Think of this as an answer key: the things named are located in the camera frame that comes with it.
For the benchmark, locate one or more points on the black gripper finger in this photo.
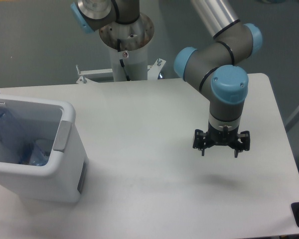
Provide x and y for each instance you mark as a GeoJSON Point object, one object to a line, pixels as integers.
{"type": "Point", "coordinates": [241, 143]}
{"type": "Point", "coordinates": [199, 140]}

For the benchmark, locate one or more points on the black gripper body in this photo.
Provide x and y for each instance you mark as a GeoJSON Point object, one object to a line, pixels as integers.
{"type": "Point", "coordinates": [222, 137]}

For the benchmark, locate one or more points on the crushed clear plastic bottle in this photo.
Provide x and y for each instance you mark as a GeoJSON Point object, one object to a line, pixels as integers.
{"type": "Point", "coordinates": [16, 146]}

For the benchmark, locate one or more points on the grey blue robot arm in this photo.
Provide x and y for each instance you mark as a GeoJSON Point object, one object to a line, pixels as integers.
{"type": "Point", "coordinates": [213, 72]}

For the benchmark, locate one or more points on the white plastic trash can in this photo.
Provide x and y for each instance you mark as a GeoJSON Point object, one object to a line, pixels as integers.
{"type": "Point", "coordinates": [51, 124]}

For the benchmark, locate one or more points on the white right frame bracket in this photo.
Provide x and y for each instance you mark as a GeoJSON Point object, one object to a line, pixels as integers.
{"type": "Point", "coordinates": [160, 69]}

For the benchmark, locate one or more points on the white frame bracket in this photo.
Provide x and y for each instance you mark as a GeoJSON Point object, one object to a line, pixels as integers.
{"type": "Point", "coordinates": [98, 76]}
{"type": "Point", "coordinates": [160, 69]}

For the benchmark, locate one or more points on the white left frame bracket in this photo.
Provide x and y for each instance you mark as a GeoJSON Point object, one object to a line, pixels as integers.
{"type": "Point", "coordinates": [98, 76]}

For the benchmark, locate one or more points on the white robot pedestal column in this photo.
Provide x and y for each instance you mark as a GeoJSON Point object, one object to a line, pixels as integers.
{"type": "Point", "coordinates": [128, 48]}

